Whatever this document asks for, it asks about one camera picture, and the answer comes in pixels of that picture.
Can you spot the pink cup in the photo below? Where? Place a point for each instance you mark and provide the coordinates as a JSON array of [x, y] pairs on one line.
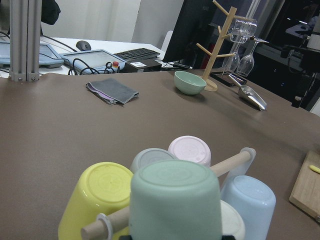
[[191, 148]]

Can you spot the green cup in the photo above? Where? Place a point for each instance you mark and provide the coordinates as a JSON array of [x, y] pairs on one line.
[[175, 200]]

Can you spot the grey cup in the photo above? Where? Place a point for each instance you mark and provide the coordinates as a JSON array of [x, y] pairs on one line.
[[149, 156]]

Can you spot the yellow cup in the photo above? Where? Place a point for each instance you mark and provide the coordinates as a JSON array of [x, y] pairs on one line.
[[103, 187]]

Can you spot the white cup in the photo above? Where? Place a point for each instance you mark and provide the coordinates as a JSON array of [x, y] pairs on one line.
[[232, 222]]

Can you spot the blue cup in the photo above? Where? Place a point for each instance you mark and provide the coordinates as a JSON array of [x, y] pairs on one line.
[[254, 201]]

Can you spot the green bowl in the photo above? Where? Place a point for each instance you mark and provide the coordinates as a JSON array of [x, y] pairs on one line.
[[188, 83]]

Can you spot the grey folded cloth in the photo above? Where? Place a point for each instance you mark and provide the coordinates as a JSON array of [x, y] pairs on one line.
[[112, 91]]

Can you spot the wooden mug tree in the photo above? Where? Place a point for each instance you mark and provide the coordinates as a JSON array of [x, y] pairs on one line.
[[223, 34]]

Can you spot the black computer keyboard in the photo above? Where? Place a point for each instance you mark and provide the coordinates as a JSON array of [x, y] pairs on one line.
[[137, 54]]

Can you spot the blue teach pendant tablet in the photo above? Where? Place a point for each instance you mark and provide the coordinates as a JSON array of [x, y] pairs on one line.
[[93, 62]]

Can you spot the metal scoop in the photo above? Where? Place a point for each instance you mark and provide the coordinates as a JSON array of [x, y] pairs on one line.
[[249, 95]]

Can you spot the upper hanging wine glass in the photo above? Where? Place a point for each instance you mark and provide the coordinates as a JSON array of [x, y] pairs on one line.
[[230, 63]]

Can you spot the hanging wine glass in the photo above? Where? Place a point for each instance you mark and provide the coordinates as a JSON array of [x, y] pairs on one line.
[[247, 62], [230, 63]]

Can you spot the lower hanging wine glass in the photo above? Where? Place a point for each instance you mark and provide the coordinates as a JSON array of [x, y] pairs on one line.
[[247, 62]]

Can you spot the black computer monitor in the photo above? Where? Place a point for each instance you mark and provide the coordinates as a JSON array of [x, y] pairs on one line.
[[193, 25]]

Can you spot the black computer mouse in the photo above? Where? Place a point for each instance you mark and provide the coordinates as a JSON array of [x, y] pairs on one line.
[[83, 45]]

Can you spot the clear glass mug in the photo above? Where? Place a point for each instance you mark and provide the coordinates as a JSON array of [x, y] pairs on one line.
[[241, 29]]

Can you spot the yellow plastic knife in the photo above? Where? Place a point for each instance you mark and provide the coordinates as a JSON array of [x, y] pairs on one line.
[[314, 169]]

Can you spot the wooden cutting board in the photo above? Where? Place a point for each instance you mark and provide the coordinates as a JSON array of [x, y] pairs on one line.
[[305, 194]]

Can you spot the white wire cup holder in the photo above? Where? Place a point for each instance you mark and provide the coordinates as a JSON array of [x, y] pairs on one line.
[[105, 225]]

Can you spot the aluminium frame post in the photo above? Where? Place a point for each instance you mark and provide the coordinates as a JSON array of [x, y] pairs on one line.
[[25, 30]]

